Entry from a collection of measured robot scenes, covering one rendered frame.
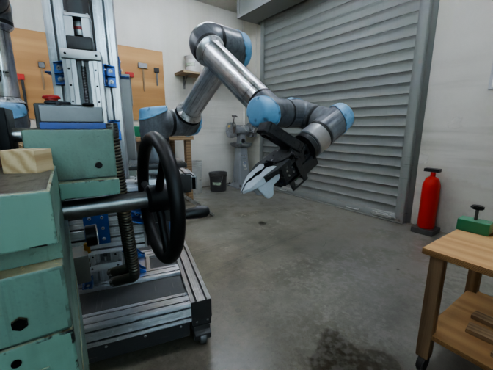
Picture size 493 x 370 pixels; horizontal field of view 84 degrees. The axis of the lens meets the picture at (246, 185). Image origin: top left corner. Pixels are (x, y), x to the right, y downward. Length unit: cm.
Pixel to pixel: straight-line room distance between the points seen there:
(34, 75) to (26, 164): 341
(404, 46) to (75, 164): 300
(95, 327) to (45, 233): 96
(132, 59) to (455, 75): 348
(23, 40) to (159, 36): 149
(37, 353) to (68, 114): 36
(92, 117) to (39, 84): 330
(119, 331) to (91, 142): 90
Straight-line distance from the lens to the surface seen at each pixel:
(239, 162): 438
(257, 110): 67
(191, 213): 53
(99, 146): 57
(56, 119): 58
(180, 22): 448
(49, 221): 36
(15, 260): 43
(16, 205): 35
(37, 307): 44
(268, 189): 61
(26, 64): 390
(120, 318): 129
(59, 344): 47
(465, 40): 309
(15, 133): 63
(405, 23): 328
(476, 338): 147
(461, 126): 299
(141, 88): 405
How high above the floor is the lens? 96
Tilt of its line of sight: 12 degrees down
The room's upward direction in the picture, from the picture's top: straight up
